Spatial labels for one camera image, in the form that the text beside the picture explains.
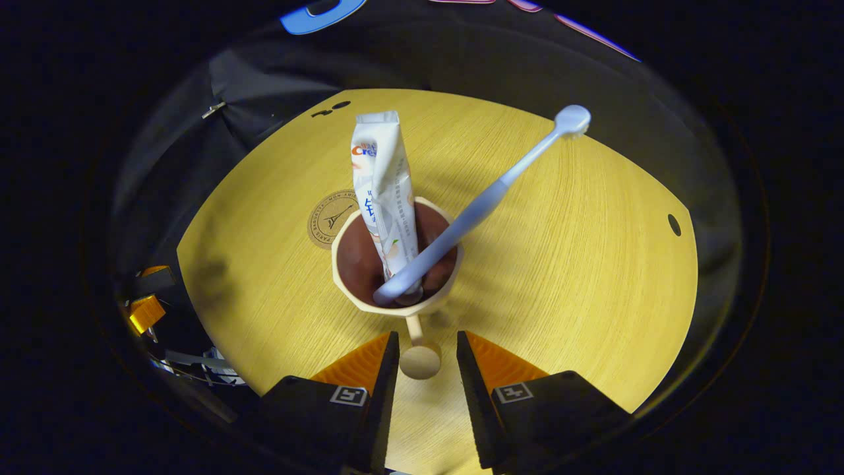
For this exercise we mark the light blue toothbrush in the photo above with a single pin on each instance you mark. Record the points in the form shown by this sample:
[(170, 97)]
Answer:
[(488, 198)]

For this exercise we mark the round cork coaster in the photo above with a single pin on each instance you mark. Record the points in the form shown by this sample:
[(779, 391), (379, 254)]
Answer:
[(330, 221)]

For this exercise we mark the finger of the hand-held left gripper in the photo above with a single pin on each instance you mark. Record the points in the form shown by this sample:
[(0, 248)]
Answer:
[(148, 315), (158, 280)]

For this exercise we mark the beige cup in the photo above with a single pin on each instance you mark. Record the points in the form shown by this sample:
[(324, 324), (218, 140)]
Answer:
[(359, 264)]

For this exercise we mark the white toothpaste tube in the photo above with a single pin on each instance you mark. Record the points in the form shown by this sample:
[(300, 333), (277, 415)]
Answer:
[(386, 185)]

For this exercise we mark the small metal clip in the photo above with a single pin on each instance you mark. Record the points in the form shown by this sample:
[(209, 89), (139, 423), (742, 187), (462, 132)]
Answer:
[(213, 109)]

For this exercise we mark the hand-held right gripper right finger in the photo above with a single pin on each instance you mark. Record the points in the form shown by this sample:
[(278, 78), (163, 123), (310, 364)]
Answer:
[(476, 409)]

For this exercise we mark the wooden desktop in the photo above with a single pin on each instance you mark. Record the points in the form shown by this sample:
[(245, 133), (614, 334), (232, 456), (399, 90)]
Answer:
[(560, 264)]

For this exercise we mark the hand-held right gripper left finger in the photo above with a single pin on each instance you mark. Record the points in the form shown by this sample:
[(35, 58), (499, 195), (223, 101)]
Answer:
[(386, 402)]

